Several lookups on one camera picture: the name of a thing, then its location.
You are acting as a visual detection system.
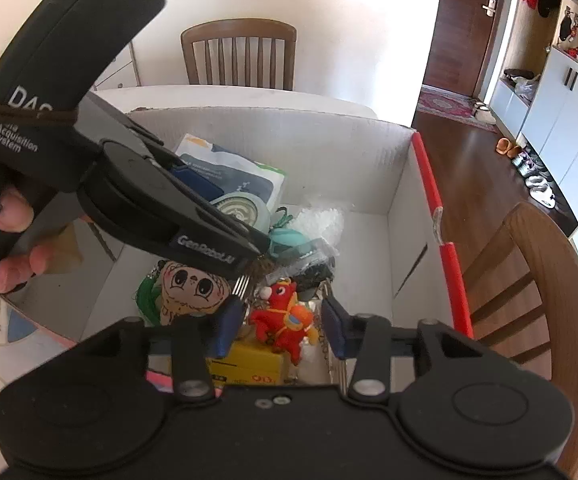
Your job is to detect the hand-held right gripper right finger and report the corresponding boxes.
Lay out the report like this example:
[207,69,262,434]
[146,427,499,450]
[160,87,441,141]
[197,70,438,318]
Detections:
[320,296,490,402]

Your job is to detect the white blue wipes packet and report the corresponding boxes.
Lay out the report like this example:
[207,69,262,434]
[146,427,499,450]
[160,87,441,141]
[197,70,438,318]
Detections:
[174,132,287,211]

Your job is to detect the teal silicone pouch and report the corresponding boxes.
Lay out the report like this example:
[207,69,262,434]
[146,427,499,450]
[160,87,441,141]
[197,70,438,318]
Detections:
[269,207,310,261]

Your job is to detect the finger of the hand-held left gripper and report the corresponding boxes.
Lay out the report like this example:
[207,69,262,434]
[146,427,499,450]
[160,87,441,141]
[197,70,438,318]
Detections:
[82,95,226,202]
[144,147,271,257]

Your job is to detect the black item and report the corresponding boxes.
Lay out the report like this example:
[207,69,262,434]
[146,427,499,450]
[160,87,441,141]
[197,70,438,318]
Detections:
[289,240,337,292]

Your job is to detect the plastic bags on bench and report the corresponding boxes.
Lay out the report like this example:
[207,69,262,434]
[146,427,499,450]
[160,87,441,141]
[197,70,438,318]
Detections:
[504,69,540,96]

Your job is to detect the patterned red rug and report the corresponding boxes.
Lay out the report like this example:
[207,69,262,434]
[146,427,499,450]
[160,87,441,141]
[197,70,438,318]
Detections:
[416,85,497,133]

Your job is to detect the tape roll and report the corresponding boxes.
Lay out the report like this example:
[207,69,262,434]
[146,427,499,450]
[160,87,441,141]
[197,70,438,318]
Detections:
[209,192,272,233]

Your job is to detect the row of shoes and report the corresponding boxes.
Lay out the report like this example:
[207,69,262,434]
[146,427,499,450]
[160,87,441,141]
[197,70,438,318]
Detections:
[511,147,557,209]

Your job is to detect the person's left hand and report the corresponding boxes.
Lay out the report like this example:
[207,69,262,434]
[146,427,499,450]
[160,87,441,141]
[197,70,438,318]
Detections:
[0,192,96,295]

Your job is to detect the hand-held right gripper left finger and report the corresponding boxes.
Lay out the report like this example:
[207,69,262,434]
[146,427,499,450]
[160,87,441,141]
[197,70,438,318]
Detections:
[76,300,246,403]

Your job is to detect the metal fork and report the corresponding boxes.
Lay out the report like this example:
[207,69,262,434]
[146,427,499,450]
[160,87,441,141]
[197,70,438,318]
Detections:
[229,272,256,307]

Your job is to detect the dark blue speckled placemat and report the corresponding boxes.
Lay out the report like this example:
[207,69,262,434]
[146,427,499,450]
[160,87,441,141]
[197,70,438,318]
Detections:
[0,305,40,346]

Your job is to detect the pair of white slippers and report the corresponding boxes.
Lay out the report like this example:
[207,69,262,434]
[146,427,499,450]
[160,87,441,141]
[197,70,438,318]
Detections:
[471,102,497,126]

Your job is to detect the brown-haired plush doll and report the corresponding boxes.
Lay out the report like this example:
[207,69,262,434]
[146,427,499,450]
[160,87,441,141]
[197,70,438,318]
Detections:
[156,260,232,326]

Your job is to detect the white wooden sideboard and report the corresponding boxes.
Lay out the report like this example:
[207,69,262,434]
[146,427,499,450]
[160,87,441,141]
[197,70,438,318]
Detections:
[92,42,142,92]

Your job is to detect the yellow box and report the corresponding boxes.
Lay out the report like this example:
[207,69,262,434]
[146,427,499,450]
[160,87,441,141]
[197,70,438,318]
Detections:
[206,340,290,386]

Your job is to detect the red plush horse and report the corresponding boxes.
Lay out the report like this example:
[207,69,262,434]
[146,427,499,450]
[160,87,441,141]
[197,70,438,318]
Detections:
[249,280,320,366]

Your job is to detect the wooden dining chair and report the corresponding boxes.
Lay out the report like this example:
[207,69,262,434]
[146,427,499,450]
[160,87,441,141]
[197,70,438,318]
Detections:
[180,19,297,92]
[461,202,578,480]

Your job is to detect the red cardboard box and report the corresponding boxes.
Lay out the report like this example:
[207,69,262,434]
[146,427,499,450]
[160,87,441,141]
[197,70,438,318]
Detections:
[6,105,474,391]

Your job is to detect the dark wooden door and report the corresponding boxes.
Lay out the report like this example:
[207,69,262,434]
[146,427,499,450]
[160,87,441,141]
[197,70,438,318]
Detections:
[421,0,510,96]

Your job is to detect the pair of orange slippers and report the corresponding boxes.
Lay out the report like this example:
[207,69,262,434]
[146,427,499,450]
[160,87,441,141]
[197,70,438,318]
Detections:
[495,137,522,158]

